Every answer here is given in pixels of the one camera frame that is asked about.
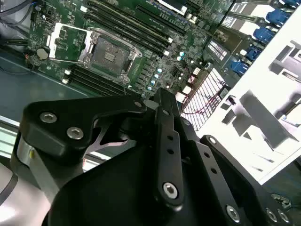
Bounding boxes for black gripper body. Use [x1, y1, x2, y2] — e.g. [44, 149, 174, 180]
[48, 138, 226, 226]

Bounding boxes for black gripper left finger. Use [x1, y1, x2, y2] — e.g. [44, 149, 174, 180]
[20, 88, 184, 210]

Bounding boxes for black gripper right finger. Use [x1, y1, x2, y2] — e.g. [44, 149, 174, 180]
[175, 95, 292, 226]

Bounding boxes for metal socket cover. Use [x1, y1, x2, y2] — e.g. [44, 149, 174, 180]
[46, 22, 99, 65]

